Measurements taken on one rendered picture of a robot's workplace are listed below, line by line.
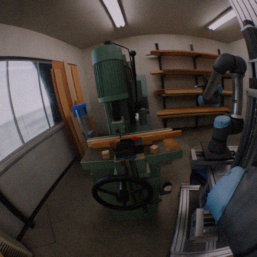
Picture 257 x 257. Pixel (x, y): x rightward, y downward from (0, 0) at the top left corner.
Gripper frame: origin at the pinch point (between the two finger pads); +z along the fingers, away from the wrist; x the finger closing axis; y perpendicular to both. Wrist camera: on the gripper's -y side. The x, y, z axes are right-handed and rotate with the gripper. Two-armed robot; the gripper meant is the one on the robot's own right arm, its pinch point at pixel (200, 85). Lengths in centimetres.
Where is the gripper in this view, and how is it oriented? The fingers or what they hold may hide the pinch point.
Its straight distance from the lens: 129.3
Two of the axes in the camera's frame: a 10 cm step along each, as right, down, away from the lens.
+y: 2.7, 9.0, 3.3
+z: 1.3, -3.7, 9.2
